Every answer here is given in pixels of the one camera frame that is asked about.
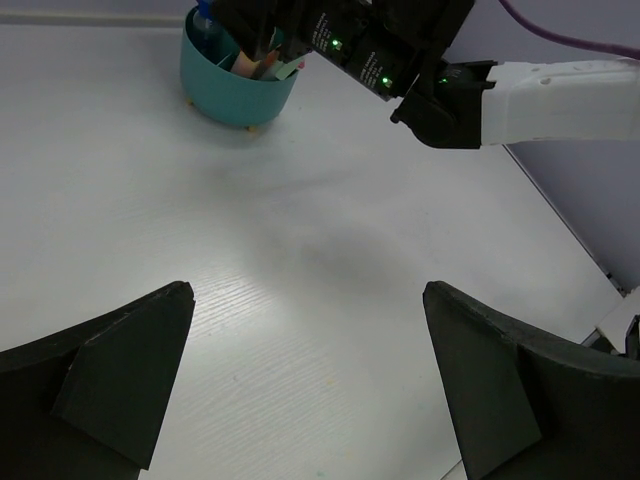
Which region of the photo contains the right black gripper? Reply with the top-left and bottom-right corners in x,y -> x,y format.
210,0 -> 474,100

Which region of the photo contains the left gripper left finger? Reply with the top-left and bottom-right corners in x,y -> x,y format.
1,281 -> 195,479

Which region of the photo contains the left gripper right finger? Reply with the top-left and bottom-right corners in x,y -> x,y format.
423,281 -> 639,479

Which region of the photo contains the orange tip clear highlighter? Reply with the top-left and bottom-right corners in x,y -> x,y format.
255,49 -> 279,79

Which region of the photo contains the orange tip pink highlighter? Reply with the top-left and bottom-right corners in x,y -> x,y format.
230,51 -> 259,79

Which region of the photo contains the blue cap white pen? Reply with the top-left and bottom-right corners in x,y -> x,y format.
192,0 -> 220,52

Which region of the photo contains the green tip clear highlighter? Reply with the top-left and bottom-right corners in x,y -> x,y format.
260,56 -> 305,81

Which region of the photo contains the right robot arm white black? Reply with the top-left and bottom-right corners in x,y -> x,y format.
210,0 -> 639,149

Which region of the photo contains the teal round organizer container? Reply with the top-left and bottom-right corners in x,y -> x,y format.
179,7 -> 298,127

